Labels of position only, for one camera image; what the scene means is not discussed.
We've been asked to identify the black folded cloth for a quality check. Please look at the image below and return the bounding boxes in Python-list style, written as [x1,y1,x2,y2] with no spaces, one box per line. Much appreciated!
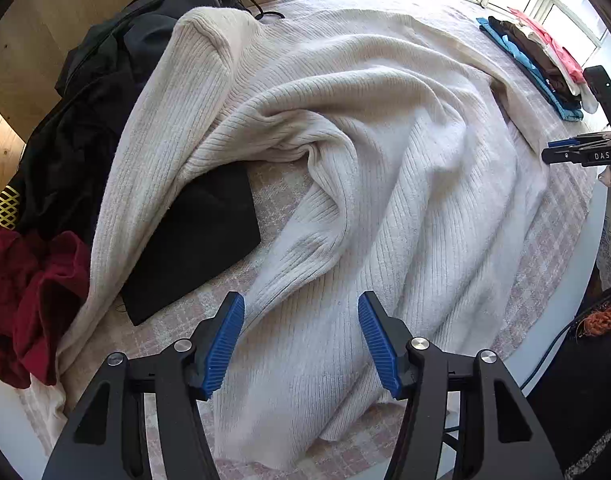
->
[120,162,261,326]

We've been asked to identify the white folded garment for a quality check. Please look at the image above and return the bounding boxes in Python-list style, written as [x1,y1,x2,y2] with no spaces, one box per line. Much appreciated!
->
[515,11,598,114]

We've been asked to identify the pink folded garment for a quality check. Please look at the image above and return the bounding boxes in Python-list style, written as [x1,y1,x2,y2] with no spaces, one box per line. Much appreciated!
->
[509,8,586,84]

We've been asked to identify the cream ribbed knit cardigan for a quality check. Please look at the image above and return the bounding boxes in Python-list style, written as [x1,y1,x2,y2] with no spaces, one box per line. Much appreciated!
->
[58,8,547,469]

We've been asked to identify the dark brown folded garment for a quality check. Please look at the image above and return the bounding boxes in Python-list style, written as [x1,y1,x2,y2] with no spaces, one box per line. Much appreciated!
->
[488,16,582,110]

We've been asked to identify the dark green black jacket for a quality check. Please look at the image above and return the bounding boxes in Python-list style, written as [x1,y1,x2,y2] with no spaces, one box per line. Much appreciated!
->
[0,0,244,243]

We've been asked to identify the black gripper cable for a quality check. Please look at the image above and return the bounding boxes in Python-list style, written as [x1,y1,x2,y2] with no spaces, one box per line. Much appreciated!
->
[519,316,579,392]

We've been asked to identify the dark red velvet garment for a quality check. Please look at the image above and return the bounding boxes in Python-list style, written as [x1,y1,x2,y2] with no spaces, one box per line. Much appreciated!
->
[0,226,90,389]

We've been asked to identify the blue folded garment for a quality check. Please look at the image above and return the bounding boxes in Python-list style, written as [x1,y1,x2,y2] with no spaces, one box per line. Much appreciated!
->
[477,16,583,122]

